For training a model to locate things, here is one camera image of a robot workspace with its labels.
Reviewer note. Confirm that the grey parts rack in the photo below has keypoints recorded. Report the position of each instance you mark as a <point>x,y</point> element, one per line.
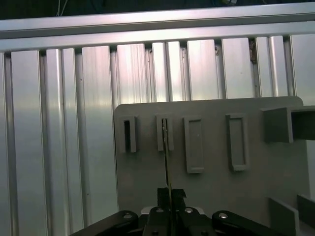
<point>216,191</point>

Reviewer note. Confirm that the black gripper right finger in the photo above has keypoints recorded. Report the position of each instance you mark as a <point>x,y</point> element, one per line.
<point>189,221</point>

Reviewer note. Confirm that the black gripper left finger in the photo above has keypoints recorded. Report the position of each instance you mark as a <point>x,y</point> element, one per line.
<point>158,221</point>

